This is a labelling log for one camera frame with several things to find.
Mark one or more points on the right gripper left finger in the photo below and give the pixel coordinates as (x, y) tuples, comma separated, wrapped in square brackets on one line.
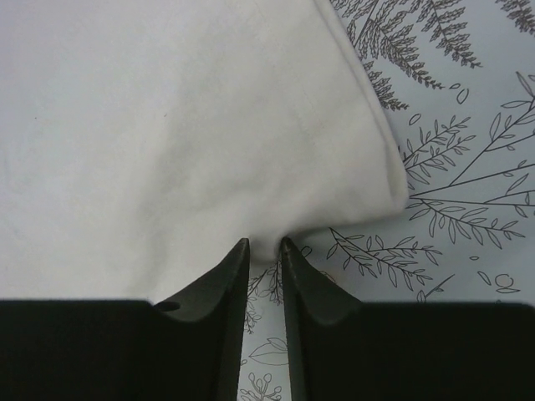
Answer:
[(187, 347)]

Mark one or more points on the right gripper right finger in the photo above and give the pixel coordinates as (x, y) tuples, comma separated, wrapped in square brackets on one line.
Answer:
[(341, 348)]

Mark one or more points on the floral table mat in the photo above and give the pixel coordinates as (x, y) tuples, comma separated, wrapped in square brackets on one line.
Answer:
[(456, 80)]

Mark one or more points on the white t shirt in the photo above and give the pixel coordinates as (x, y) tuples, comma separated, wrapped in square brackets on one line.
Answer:
[(141, 140)]

